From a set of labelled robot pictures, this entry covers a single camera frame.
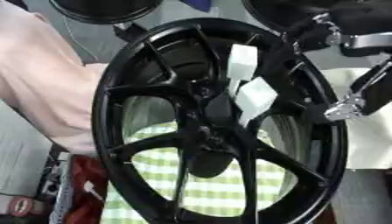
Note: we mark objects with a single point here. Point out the red box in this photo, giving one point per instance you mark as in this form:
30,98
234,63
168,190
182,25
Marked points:
84,186

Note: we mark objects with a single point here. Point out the person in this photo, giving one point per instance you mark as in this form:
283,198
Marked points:
35,75

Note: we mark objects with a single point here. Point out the black round disc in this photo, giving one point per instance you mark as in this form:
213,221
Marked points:
265,11
104,8

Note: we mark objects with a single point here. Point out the blue object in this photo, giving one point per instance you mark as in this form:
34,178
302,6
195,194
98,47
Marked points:
196,4

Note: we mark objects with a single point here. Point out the black spoked wheel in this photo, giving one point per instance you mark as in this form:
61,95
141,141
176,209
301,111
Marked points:
153,186

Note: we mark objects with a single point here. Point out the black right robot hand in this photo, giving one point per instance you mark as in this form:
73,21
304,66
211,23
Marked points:
365,17

